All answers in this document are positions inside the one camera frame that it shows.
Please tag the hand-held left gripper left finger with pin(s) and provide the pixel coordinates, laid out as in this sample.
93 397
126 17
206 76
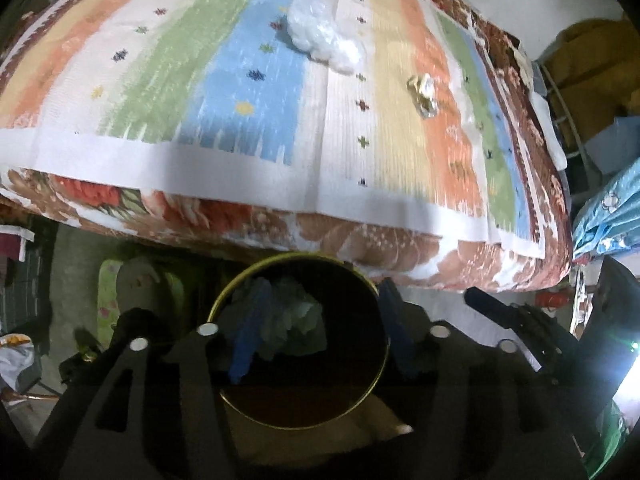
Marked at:
245 345

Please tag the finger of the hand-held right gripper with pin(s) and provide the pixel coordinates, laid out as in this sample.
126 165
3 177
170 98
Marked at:
520 320

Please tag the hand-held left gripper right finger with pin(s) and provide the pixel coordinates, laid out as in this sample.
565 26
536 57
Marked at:
402 335

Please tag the white tissue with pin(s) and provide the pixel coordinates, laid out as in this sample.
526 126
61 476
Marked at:
295 320

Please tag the dark bin with gold rim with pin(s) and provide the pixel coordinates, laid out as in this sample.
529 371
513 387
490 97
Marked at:
310 395

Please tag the blue printed cloth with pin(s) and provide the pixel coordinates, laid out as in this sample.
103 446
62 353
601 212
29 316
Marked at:
607 215

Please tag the striped colourful bed cover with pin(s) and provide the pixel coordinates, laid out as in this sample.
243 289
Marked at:
350 240
210 90

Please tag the green floral cloth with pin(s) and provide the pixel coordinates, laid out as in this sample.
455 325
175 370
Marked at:
107 300

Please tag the grey blue box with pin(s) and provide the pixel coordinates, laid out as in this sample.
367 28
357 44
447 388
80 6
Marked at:
615 145

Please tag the white plastic bag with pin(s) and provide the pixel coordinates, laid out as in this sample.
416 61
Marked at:
15 360

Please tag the yellow brown bag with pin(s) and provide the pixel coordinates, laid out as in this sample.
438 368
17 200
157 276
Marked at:
595 70

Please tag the small clear crumpled wrapper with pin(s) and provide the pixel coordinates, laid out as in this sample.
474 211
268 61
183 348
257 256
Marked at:
424 95

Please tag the clear plastic bag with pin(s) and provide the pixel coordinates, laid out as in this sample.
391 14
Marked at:
322 30

